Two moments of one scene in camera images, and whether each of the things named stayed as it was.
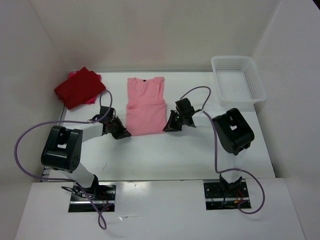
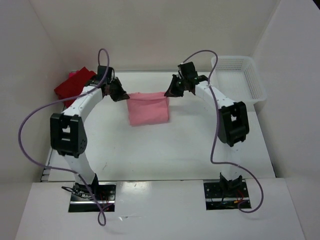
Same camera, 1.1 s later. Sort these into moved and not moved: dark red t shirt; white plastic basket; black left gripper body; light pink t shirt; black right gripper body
Moved: light pink t shirt; black right gripper body; black left gripper body
Not moved: white plastic basket; dark red t shirt
